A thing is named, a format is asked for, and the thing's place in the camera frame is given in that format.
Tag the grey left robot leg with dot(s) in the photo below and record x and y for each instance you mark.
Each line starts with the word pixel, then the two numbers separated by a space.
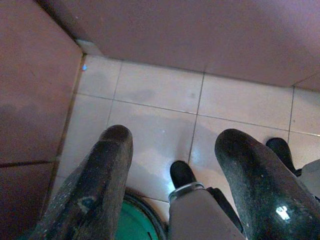
pixel 195 217

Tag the grey right robot leg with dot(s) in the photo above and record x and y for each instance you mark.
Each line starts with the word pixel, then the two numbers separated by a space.
pixel 311 177

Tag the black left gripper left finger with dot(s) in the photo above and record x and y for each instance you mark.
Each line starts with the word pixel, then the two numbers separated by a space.
pixel 95 190

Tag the black left robot foot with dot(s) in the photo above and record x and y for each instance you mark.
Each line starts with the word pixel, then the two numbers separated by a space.
pixel 181 173

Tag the green round disc black rim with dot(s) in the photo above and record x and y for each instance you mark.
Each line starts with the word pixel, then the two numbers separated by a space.
pixel 135 222

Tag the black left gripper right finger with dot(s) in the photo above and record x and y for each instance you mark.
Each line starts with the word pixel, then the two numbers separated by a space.
pixel 262 195

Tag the grey robot leg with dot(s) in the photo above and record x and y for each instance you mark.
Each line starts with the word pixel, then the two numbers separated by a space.
pixel 311 177
pixel 195 217

